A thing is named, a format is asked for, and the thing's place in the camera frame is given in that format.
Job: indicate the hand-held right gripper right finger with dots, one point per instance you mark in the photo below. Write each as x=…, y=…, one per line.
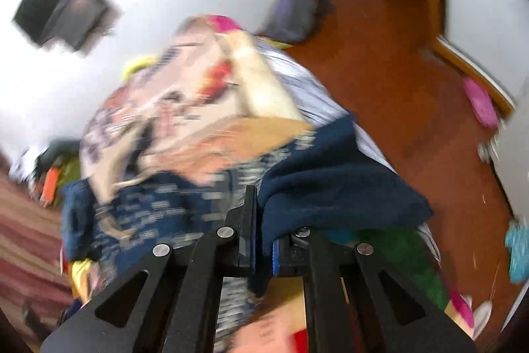
x=276, y=258

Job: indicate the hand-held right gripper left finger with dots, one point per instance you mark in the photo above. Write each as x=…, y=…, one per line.
x=247, y=239

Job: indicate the navy blue gold-printed garment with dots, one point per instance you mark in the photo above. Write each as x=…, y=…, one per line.
x=343, y=187

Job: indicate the green cloth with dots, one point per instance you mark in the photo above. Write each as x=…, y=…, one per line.
x=396, y=258

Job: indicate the printed blanket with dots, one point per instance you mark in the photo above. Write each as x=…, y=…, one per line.
x=186, y=109

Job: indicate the dark navy blue cloth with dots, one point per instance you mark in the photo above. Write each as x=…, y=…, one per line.
x=318, y=92

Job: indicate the yellow cloth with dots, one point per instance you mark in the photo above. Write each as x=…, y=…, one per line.
x=80, y=274

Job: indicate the pink plush slipper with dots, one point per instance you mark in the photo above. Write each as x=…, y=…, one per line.
x=461, y=307

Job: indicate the orange bottle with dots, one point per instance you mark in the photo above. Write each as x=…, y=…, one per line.
x=50, y=183

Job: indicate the yellow plush item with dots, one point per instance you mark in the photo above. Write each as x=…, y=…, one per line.
x=138, y=65

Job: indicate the white slipper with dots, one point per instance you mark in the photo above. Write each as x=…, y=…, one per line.
x=482, y=315

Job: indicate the pink cloth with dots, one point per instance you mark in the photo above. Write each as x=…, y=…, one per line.
x=225, y=23

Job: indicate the striped red rug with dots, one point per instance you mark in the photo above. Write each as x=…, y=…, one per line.
x=24, y=237

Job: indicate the dark fabric bag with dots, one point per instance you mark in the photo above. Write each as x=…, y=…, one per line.
x=295, y=9

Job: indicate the teal cloth on floor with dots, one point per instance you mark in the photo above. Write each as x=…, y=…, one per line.
x=518, y=253

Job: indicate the white cabinet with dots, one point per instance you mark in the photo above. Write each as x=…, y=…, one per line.
x=512, y=154

